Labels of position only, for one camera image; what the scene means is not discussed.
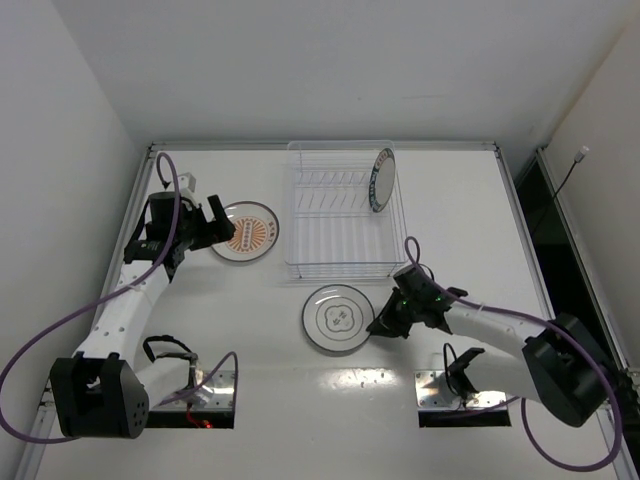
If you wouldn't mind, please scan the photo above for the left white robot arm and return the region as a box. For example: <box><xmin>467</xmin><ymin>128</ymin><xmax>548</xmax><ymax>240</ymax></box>
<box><xmin>49</xmin><ymin>189</ymin><xmax>235</xmax><ymax>439</ymax></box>

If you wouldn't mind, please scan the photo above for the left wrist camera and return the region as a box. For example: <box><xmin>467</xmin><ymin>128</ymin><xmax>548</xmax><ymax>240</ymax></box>
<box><xmin>178</xmin><ymin>173</ymin><xmax>197</xmax><ymax>193</ymax></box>

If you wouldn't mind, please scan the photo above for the orange sunburst plate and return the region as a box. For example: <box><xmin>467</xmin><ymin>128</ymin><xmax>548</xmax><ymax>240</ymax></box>
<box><xmin>211</xmin><ymin>201</ymin><xmax>280</xmax><ymax>263</ymax></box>

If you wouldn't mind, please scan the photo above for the white wire dish rack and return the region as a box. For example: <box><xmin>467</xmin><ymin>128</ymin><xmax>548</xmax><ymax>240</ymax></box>
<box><xmin>282</xmin><ymin>140</ymin><xmax>407</xmax><ymax>281</ymax></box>

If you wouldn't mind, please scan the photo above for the grey clover pattern plate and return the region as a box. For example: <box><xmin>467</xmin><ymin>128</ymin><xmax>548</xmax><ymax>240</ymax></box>
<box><xmin>301</xmin><ymin>284</ymin><xmax>375</xmax><ymax>355</ymax></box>

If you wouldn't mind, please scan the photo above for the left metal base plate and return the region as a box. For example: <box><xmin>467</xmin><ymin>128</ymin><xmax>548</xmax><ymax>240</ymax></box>
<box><xmin>192</xmin><ymin>370</ymin><xmax>236</xmax><ymax>412</ymax></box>

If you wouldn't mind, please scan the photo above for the dark blue rimmed plate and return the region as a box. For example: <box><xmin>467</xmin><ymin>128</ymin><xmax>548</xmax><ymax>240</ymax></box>
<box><xmin>368</xmin><ymin>148</ymin><xmax>396</xmax><ymax>212</ymax></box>

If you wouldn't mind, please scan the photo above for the metal base plate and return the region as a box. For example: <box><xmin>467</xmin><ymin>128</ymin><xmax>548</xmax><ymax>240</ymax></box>
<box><xmin>192</xmin><ymin>370</ymin><xmax>236</xmax><ymax>412</ymax></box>
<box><xmin>414</xmin><ymin>370</ymin><xmax>507</xmax><ymax>413</ymax></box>

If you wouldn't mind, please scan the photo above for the black wall cable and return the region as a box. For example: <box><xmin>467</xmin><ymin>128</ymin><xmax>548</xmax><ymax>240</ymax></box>
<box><xmin>552</xmin><ymin>145</ymin><xmax>590</xmax><ymax>199</ymax></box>

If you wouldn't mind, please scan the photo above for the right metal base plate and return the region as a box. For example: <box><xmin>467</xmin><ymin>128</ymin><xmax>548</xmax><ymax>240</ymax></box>
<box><xmin>414</xmin><ymin>370</ymin><xmax>507</xmax><ymax>413</ymax></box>

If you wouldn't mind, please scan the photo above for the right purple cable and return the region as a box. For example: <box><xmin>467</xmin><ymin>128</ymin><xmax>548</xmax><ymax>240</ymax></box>
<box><xmin>403</xmin><ymin>236</ymin><xmax>624</xmax><ymax>472</ymax></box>

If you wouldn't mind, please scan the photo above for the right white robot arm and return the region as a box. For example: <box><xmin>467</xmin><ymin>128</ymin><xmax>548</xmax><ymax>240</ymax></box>
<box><xmin>367</xmin><ymin>265</ymin><xmax>617</xmax><ymax>427</ymax></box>

